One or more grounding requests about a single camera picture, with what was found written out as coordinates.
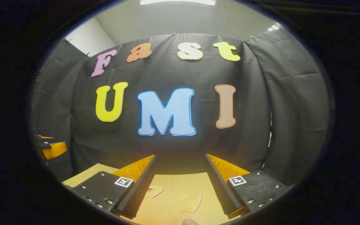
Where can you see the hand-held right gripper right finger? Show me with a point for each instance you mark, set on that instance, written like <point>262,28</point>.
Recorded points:
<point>222,190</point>

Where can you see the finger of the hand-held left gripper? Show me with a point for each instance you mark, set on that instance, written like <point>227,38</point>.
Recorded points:
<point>44,137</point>
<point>55,150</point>

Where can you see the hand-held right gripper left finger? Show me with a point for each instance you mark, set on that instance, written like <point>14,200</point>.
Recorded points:
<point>136,193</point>

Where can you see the orange T-shirt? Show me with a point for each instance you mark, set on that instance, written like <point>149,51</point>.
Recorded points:
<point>173,206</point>

